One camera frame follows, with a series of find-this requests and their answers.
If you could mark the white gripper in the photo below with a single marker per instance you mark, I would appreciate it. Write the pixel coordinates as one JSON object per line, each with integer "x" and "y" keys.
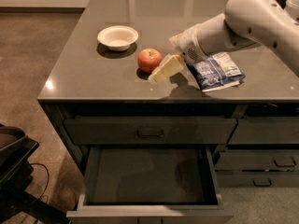
{"x": 188, "y": 44}

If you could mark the red apple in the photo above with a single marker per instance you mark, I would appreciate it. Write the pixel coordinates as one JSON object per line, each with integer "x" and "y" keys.
{"x": 148, "y": 60}

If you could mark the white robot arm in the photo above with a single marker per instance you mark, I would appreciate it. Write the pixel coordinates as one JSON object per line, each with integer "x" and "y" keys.
{"x": 242, "y": 24}

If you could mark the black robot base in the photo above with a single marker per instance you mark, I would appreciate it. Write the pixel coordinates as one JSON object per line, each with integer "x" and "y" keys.
{"x": 15, "y": 176}

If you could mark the grey right top drawer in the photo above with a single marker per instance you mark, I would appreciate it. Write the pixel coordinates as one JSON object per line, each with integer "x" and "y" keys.
{"x": 266, "y": 131}

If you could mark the grey right middle drawer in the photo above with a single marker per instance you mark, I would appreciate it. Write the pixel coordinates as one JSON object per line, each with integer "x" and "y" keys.
{"x": 254, "y": 160}

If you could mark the grey right bottom drawer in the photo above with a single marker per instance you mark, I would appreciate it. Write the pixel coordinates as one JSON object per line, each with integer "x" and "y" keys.
{"x": 259, "y": 180}

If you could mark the open grey middle drawer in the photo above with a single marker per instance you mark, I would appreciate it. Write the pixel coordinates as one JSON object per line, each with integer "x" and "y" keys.
{"x": 150, "y": 186}

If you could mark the blue chip bag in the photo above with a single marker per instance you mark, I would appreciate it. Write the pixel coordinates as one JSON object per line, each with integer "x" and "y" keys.
{"x": 217, "y": 72}

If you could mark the white paper bowl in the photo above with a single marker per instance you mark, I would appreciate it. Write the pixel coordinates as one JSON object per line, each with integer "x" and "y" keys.
{"x": 117, "y": 38}

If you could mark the white plastic canister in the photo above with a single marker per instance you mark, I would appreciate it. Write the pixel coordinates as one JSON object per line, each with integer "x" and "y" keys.
{"x": 292, "y": 7}

